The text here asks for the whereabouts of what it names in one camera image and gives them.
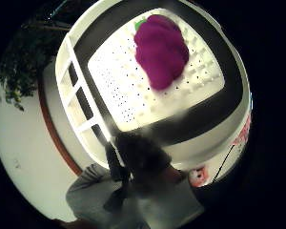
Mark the white perforated panel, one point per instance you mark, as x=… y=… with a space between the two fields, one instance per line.
x=124 y=82

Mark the the person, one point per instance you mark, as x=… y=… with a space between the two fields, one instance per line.
x=162 y=200

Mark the purple plush fruit toy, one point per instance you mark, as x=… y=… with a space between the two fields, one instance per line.
x=160 y=52

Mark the white slatted frame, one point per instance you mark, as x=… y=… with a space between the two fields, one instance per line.
x=82 y=95

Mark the green leafy plant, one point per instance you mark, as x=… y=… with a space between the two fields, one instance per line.
x=22 y=63

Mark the red and white object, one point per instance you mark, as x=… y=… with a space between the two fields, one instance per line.
x=198 y=176

